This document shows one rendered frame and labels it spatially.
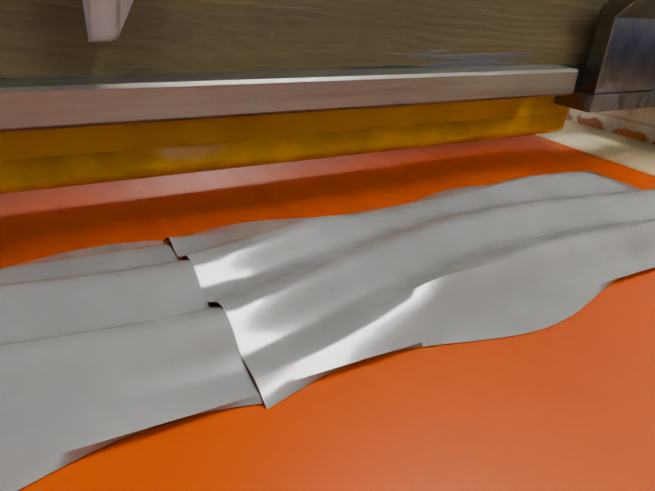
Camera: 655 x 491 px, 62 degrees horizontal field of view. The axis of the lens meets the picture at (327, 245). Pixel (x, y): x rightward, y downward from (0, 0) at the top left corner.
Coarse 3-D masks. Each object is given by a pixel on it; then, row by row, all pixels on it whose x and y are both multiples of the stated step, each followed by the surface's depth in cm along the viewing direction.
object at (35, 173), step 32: (384, 128) 21; (416, 128) 22; (448, 128) 23; (480, 128) 24; (512, 128) 25; (544, 128) 26; (32, 160) 15; (64, 160) 16; (96, 160) 16; (128, 160) 17; (160, 160) 17; (192, 160) 18; (224, 160) 18; (256, 160) 19; (288, 160) 20; (0, 192) 16
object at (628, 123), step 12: (636, 108) 28; (648, 108) 28; (576, 120) 31; (588, 120) 31; (600, 120) 30; (612, 120) 30; (624, 120) 29; (636, 120) 28; (648, 120) 28; (624, 132) 29; (636, 132) 28; (648, 132) 28
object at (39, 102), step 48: (0, 96) 12; (48, 96) 13; (96, 96) 13; (144, 96) 14; (192, 96) 15; (240, 96) 15; (288, 96) 16; (336, 96) 17; (384, 96) 18; (432, 96) 19; (480, 96) 20; (528, 96) 21
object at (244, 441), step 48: (48, 192) 17; (96, 192) 18; (0, 240) 14; (48, 240) 14; (96, 240) 15; (144, 240) 15; (144, 432) 9; (192, 432) 9; (240, 432) 9; (48, 480) 8; (96, 480) 8; (144, 480) 8; (192, 480) 8; (240, 480) 8; (288, 480) 8
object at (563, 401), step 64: (192, 192) 18; (256, 192) 18; (320, 192) 19; (384, 192) 19; (576, 320) 12; (640, 320) 13; (320, 384) 10; (384, 384) 10; (448, 384) 10; (512, 384) 10; (576, 384) 10; (640, 384) 11; (320, 448) 9; (384, 448) 9; (448, 448) 9; (512, 448) 9; (576, 448) 9; (640, 448) 9
